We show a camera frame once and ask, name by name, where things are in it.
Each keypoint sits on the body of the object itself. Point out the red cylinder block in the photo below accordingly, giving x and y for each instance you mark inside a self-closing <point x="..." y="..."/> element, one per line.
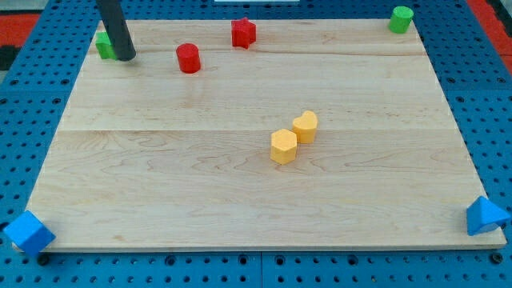
<point x="188" y="58"/>

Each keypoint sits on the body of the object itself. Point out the green block behind rod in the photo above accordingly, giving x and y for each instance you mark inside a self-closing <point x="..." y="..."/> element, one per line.
<point x="104" y="46"/>

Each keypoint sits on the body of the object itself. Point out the red star block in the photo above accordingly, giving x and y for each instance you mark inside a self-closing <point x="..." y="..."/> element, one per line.
<point x="243" y="33"/>

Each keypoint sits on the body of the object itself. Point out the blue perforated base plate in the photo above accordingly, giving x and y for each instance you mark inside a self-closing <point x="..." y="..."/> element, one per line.
<point x="469" y="43"/>

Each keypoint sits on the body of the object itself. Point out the light wooden board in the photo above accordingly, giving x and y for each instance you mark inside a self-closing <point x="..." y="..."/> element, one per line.
<point x="148" y="158"/>

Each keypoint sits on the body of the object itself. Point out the blue cube block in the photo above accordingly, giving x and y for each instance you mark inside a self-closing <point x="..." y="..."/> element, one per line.
<point x="29" y="234"/>

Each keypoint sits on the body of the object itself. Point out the yellow heart block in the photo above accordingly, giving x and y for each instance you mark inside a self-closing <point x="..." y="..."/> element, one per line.
<point x="305" y="127"/>

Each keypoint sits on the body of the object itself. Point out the yellow hexagon block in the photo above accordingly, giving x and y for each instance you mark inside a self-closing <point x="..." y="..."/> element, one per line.
<point x="283" y="146"/>

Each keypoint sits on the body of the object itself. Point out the green cylinder block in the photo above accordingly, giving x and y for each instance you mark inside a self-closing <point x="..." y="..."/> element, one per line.
<point x="400" y="19"/>

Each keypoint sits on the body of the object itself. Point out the blue triangle block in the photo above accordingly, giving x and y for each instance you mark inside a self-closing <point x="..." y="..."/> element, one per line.
<point x="484" y="216"/>

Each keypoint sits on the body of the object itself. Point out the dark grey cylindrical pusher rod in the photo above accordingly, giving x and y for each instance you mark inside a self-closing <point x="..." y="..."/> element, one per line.
<point x="115" y="24"/>

